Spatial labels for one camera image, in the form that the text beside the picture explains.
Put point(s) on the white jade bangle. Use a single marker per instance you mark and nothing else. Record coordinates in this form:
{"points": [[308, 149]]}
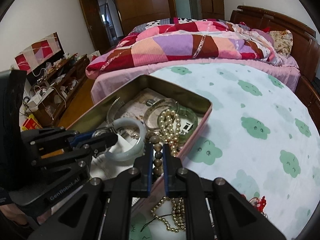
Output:
{"points": [[120, 156]]}

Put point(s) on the wooden television cabinet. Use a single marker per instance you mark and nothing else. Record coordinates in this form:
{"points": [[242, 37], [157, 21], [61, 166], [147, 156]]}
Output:
{"points": [[75, 72]]}

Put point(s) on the yellow and red box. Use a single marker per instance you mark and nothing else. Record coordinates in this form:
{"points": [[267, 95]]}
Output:
{"points": [[31, 122]]}

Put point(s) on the floral pillow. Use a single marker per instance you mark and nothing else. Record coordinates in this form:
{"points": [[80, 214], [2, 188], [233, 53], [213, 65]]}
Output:
{"points": [[281, 42]]}

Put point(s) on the white plastic box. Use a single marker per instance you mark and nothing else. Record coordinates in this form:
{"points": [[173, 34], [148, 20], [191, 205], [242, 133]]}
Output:
{"points": [[35, 101]]}

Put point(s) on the clear patterned bangle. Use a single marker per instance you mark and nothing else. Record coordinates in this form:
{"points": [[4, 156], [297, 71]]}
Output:
{"points": [[147, 118]]}

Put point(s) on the pink bed sheet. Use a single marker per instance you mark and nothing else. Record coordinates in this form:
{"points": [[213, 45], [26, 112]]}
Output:
{"points": [[117, 80]]}

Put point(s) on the silver stretch watch band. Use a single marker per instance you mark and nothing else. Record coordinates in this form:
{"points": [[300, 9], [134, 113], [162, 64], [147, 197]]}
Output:
{"points": [[112, 106]]}

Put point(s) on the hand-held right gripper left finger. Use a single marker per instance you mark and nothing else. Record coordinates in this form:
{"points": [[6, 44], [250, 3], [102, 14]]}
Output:
{"points": [[149, 170]]}

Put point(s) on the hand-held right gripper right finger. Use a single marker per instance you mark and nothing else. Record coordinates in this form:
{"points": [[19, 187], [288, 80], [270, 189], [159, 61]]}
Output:
{"points": [[165, 170]]}

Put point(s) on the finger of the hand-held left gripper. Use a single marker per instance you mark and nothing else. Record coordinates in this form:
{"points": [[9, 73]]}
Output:
{"points": [[105, 142], [82, 137]]}

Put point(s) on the pink metal tin box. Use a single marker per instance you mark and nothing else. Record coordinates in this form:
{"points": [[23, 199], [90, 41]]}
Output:
{"points": [[162, 88]]}

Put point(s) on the wooden wardrobe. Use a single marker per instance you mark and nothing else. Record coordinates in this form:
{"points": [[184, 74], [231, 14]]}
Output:
{"points": [[140, 7]]}

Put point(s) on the red knot ornament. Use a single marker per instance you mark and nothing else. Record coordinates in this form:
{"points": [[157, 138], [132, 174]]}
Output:
{"points": [[260, 203]]}

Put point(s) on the wooden bed headboard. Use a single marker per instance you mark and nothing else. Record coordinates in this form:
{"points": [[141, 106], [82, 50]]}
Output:
{"points": [[302, 47]]}

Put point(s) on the cloud printed tablecloth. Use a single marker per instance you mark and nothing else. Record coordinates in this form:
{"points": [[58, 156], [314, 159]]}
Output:
{"points": [[237, 105]]}

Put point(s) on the red and white bag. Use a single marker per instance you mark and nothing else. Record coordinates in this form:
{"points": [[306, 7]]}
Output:
{"points": [[95, 56]]}

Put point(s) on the green jade bangle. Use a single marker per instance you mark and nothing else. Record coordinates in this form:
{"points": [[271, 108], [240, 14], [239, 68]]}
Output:
{"points": [[194, 122]]}

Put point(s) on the flat television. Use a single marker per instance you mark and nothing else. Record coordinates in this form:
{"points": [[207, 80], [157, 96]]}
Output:
{"points": [[37, 55]]}

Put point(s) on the patchwork quilt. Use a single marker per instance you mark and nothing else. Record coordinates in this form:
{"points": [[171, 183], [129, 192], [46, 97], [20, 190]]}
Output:
{"points": [[175, 45]]}

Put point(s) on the wooden nightstand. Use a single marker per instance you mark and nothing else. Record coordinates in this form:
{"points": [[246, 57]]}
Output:
{"points": [[308, 97]]}

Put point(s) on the person's left hand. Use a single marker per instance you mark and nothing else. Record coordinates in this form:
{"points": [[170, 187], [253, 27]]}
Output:
{"points": [[15, 213]]}

